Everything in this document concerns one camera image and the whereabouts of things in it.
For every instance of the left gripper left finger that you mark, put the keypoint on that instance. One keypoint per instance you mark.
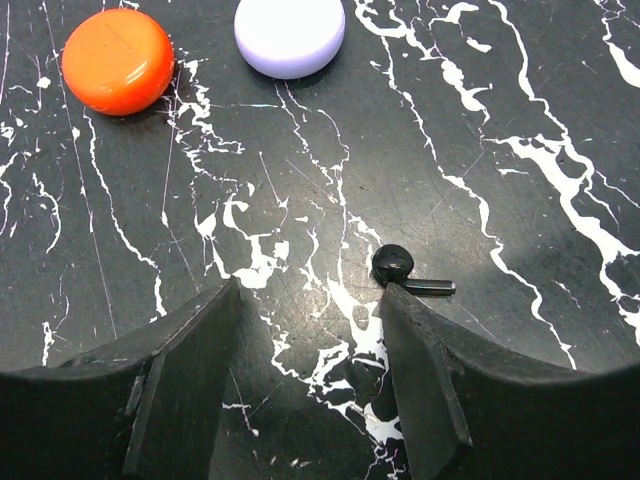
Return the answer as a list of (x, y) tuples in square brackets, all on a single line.
[(144, 406)]

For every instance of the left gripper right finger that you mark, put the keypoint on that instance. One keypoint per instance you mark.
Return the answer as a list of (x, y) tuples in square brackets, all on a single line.
[(470, 408)]

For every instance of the black earbud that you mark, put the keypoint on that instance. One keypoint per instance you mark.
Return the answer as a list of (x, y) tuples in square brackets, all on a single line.
[(392, 263)]

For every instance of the orange earbud charging case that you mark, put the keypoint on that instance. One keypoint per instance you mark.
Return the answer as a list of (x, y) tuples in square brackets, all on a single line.
[(118, 62)]

